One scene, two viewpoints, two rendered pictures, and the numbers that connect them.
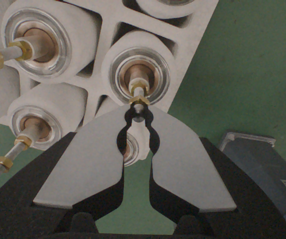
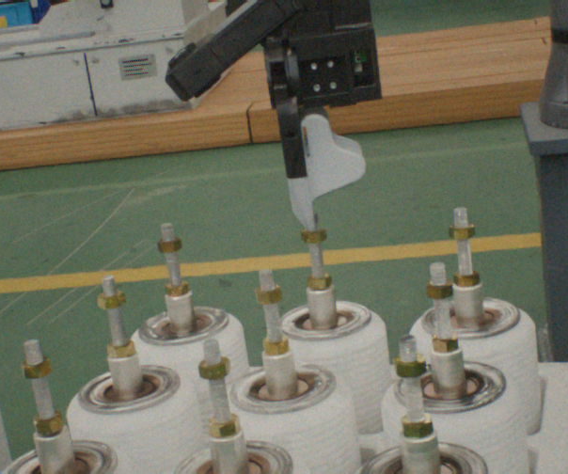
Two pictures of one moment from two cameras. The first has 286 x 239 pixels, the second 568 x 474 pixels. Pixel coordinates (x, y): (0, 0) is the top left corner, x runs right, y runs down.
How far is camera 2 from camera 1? 89 cm
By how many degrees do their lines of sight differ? 74
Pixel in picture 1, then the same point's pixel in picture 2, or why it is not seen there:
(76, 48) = not seen: hidden behind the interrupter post
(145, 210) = not seen: outside the picture
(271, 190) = (556, 209)
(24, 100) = (387, 403)
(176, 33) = not seen: hidden behind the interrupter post
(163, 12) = (236, 327)
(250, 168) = (567, 277)
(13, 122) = (438, 405)
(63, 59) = (301, 368)
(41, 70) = (320, 381)
